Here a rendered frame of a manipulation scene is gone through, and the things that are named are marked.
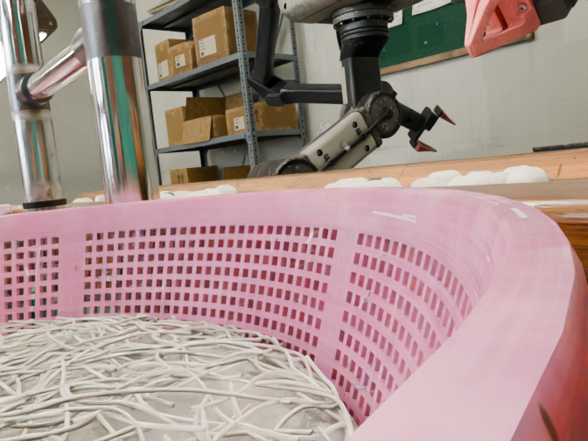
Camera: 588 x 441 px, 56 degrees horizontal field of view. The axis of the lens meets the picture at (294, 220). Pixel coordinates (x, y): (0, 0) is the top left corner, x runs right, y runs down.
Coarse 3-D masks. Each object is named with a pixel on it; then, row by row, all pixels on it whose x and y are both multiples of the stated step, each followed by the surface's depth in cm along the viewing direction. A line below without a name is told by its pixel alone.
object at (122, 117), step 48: (0, 0) 34; (96, 0) 22; (96, 48) 22; (48, 96) 33; (96, 96) 23; (144, 96) 24; (48, 144) 35; (144, 144) 23; (48, 192) 35; (144, 192) 23
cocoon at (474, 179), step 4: (460, 176) 38; (464, 176) 38; (468, 176) 37; (472, 176) 37; (476, 176) 37; (480, 176) 37; (484, 176) 37; (452, 180) 38; (456, 180) 38; (460, 180) 37; (464, 180) 37; (468, 180) 37; (472, 180) 36; (476, 180) 36; (480, 180) 36; (484, 180) 36; (488, 180) 36; (448, 184) 38; (452, 184) 38; (456, 184) 37; (460, 184) 37; (464, 184) 37; (468, 184) 37; (472, 184) 36; (476, 184) 36; (480, 184) 36; (484, 184) 36; (488, 184) 36
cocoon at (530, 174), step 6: (522, 168) 37; (528, 168) 37; (534, 168) 37; (540, 168) 38; (510, 174) 37; (516, 174) 36; (522, 174) 36; (528, 174) 36; (534, 174) 37; (540, 174) 37; (546, 174) 37; (510, 180) 37; (516, 180) 36; (522, 180) 36; (528, 180) 36; (534, 180) 36; (540, 180) 37; (546, 180) 37
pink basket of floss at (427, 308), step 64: (256, 192) 18; (320, 192) 15; (384, 192) 12; (448, 192) 9; (0, 256) 21; (64, 256) 21; (128, 256) 21; (256, 256) 18; (320, 256) 15; (384, 256) 12; (448, 256) 8; (512, 256) 4; (576, 256) 4; (0, 320) 21; (64, 320) 21; (192, 320) 19; (256, 320) 17; (320, 320) 14; (384, 320) 11; (448, 320) 7; (512, 320) 2; (576, 320) 2; (384, 384) 10; (448, 384) 2; (512, 384) 2; (576, 384) 2
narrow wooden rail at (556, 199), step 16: (496, 192) 14; (512, 192) 14; (528, 192) 13; (544, 192) 13; (560, 192) 12; (576, 192) 12; (16, 208) 53; (544, 208) 11; (560, 208) 11; (576, 208) 11; (560, 224) 11; (576, 224) 11; (576, 240) 11; (32, 256) 48; (112, 256) 32; (192, 256) 24; (208, 288) 23
